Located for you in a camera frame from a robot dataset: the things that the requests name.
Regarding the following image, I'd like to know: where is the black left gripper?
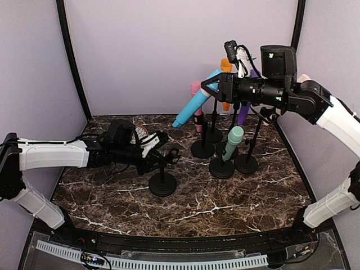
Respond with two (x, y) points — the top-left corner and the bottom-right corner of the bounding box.
(113, 145), (167, 177)

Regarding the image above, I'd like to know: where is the black stand of blue microphone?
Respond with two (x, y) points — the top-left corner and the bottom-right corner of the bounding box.
(148, 148), (181, 197)

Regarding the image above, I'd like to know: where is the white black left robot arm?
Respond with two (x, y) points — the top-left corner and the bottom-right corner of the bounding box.
(1, 120), (169, 245)

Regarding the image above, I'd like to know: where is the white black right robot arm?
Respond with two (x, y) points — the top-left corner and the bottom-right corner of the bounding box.
(201, 45), (359, 244)

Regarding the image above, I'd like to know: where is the pink microphone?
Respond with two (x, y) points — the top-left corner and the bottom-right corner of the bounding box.
(191, 81), (204, 133)

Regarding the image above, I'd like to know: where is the orange microphone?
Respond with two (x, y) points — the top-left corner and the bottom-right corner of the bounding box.
(220, 58), (233, 111)

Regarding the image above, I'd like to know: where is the purple microphone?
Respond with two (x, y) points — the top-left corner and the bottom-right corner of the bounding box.
(237, 69), (258, 126)

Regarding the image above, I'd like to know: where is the black stand of orange microphone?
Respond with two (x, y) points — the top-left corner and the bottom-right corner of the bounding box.
(206, 100), (223, 143)

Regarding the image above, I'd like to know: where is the black stand of pink microphone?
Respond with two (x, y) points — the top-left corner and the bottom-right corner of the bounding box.
(191, 114), (215, 159)

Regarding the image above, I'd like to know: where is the green microphone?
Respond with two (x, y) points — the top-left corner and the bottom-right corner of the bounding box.
(222, 126), (244, 162)

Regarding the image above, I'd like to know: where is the black stand of purple microphone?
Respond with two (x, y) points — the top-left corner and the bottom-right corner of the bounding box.
(215, 102), (240, 160)

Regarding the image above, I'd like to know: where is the black stand of green microphone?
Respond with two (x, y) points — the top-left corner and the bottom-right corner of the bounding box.
(209, 152), (235, 179)

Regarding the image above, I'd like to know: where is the black stand of beige microphone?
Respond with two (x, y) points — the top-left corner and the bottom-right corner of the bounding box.
(233, 116), (263, 175)

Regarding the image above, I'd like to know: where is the beige microphone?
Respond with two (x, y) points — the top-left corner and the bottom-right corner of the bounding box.
(267, 74), (311, 122)

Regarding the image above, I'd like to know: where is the floral patterned saucer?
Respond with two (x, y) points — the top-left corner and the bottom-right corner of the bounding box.
(132, 124), (149, 143)

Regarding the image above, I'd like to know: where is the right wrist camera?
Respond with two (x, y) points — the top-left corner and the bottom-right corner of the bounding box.
(224, 40), (237, 64)

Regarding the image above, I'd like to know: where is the black front rail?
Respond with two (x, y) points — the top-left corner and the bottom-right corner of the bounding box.
(30, 218), (324, 258)

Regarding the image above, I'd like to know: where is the white slotted cable duct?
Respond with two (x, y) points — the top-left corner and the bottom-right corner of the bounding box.
(35, 240), (268, 269)

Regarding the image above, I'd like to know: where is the black right corner post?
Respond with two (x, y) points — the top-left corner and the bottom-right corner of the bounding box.
(290, 0), (306, 51)

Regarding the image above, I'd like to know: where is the black corner post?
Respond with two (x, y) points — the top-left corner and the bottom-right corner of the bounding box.
(56, 0), (92, 121)
(290, 0), (306, 51)

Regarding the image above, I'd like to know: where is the black left corner post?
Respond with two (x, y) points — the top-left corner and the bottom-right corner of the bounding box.
(56, 0), (92, 121)

